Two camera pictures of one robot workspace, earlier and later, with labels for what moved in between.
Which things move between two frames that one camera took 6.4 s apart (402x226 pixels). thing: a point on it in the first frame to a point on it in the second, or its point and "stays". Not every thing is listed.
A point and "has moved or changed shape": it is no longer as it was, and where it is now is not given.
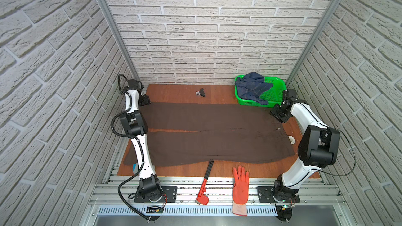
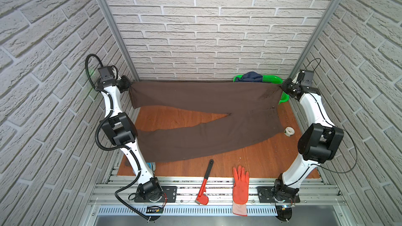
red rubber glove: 241,191 stays
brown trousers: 197,132 has moved or changed shape
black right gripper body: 279,112 to 291,87
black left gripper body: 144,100 to 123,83
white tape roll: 291,139 to 289,131
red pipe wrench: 202,198 stays
